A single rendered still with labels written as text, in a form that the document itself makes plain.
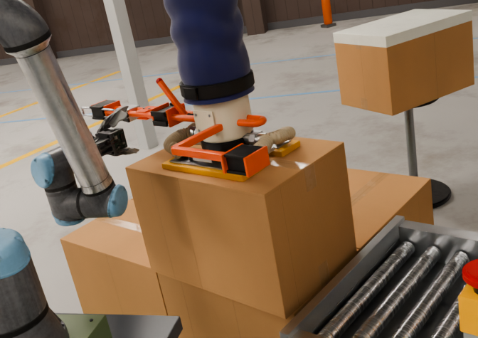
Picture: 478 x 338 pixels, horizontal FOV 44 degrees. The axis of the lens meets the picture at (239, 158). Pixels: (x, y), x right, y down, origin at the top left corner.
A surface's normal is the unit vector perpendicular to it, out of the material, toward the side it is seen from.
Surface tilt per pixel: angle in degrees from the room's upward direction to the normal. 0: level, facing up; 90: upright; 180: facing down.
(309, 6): 90
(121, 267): 90
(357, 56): 90
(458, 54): 90
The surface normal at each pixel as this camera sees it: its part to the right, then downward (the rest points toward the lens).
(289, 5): -0.27, 0.38
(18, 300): 0.75, 0.08
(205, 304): -0.62, 0.37
